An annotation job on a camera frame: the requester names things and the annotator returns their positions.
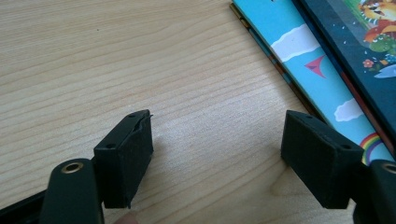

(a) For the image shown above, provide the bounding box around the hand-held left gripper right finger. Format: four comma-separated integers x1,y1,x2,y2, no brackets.
280,109,365,210

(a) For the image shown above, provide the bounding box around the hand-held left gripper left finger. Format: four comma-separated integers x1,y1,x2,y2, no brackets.
92,108,155,209

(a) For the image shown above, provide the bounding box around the dark blue picture book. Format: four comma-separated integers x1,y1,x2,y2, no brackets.
292,0,396,157

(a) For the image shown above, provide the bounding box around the sky-blue picture book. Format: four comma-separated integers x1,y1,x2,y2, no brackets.
229,0,396,166

